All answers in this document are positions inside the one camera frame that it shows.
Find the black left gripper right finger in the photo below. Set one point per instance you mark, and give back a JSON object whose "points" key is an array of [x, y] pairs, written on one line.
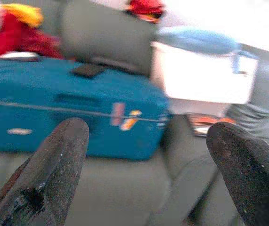
{"points": [[249, 169]]}

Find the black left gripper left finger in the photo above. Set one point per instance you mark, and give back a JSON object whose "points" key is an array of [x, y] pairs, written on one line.
{"points": [[54, 160]]}

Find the orange printed magazine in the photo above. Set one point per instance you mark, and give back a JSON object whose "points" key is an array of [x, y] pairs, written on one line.
{"points": [[207, 124]]}

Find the blue fabric suitcase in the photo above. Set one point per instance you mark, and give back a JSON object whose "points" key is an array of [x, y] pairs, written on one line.
{"points": [[66, 89]]}

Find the dark grey-green leather sofa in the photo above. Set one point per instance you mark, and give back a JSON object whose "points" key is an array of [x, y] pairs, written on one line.
{"points": [[124, 193]]}

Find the flat black item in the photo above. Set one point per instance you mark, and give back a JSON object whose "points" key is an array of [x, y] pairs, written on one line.
{"points": [[87, 70]]}

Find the white storage box blue lid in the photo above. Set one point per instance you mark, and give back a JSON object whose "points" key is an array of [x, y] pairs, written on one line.
{"points": [[202, 75]]}

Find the red cloth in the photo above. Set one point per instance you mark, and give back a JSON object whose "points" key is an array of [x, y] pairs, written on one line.
{"points": [[18, 40]]}

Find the yellow cloth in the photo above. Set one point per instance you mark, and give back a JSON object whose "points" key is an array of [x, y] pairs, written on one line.
{"points": [[26, 14]]}

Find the red and orange bag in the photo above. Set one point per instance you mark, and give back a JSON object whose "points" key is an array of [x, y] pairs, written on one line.
{"points": [[146, 9]]}

